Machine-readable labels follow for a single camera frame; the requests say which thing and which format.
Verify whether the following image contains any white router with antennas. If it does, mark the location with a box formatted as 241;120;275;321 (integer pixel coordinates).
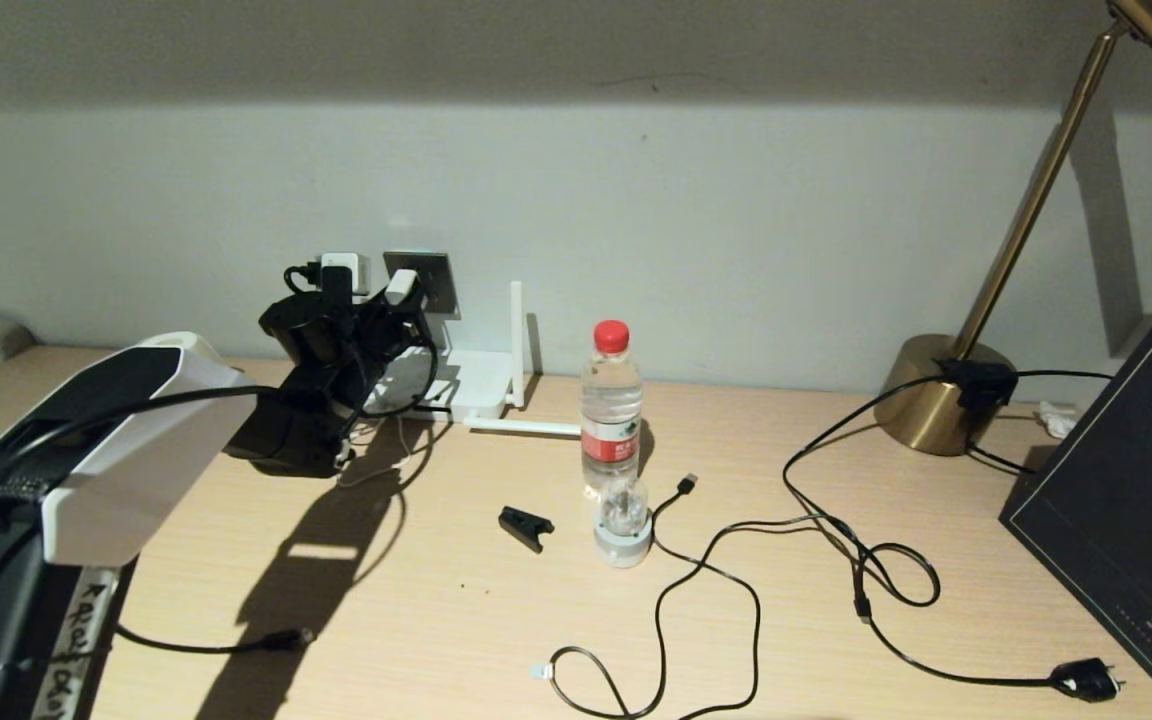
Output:
376;281;582;437

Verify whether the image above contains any water bottle with red cap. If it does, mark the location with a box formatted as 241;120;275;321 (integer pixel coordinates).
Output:
580;319;644;498

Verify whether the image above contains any small black clip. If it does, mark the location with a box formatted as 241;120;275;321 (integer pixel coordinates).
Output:
498;504;556;552

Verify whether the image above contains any small glass dome night light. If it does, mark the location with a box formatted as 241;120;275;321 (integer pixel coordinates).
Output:
593;473;654;568

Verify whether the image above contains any brass desk lamp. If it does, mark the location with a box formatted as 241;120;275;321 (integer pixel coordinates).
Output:
874;0;1152;457

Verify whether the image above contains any small white crumpled item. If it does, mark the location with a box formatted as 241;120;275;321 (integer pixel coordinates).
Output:
1034;400;1077;439

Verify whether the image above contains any dark blue box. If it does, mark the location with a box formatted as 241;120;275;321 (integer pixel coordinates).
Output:
998;312;1152;720

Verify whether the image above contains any grey wall socket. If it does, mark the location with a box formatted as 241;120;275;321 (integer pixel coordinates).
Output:
383;250;460;320

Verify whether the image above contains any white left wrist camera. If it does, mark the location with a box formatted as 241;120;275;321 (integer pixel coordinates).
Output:
319;252;372;299

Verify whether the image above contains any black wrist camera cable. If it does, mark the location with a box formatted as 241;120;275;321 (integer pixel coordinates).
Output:
0;262;440;601

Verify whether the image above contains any black ethernet cable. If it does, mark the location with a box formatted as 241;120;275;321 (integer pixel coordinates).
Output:
116;622;315;656

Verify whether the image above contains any black USB cable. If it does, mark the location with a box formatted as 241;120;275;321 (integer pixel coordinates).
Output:
531;472;760;720

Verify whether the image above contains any black inline switch box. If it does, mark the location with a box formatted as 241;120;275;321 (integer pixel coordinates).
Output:
939;358;1019;409

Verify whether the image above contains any black lamp power cord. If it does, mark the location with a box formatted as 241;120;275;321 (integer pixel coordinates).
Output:
781;370;1124;699

